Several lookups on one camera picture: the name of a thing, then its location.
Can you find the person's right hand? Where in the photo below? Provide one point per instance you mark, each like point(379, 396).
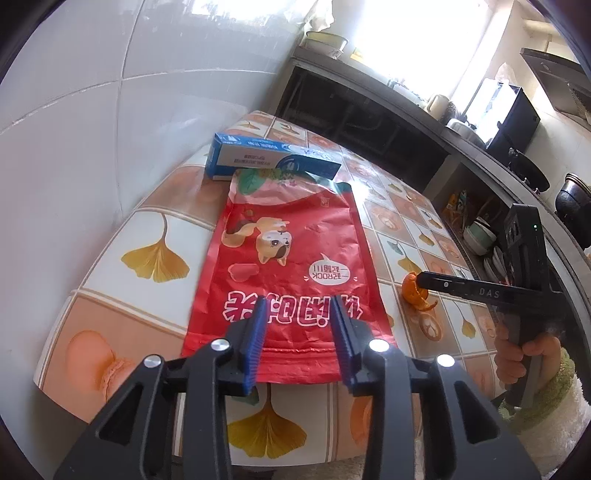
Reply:
point(508, 360)

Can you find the orange snack packet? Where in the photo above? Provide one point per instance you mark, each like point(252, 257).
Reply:
point(455, 203)

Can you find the stack of bowls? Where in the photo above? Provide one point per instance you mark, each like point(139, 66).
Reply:
point(478, 235)

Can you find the black clay pot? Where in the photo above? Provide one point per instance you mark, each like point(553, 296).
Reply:
point(572, 198)

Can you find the metal pot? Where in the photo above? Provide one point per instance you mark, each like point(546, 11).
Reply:
point(461, 127)

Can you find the black kitchen appliance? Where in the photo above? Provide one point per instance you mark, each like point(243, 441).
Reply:
point(515, 124)

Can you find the black wok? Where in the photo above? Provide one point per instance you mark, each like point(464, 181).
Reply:
point(531, 170)

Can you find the orange peel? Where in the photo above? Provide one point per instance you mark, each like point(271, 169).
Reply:
point(411, 293)

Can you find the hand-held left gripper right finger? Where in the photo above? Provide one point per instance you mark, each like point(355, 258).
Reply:
point(344, 346)

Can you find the metal range hood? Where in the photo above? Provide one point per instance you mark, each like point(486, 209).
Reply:
point(554, 74)

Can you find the red snack bag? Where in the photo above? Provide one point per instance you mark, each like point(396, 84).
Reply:
point(286, 258)

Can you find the stack of plates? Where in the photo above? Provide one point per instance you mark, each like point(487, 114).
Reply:
point(496, 263)

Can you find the yellow packet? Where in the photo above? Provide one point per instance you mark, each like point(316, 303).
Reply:
point(356, 53)

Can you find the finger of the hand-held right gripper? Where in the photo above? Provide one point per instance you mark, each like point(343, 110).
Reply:
point(445, 282)

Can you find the ginkgo-print table cover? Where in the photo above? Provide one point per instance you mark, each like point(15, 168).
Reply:
point(138, 217)

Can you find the white enamel basin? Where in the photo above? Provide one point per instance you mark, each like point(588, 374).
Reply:
point(323, 44)

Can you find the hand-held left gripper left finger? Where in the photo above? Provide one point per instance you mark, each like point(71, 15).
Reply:
point(256, 341)

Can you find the blue toothpaste box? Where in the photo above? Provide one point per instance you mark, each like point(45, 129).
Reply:
point(258, 157)

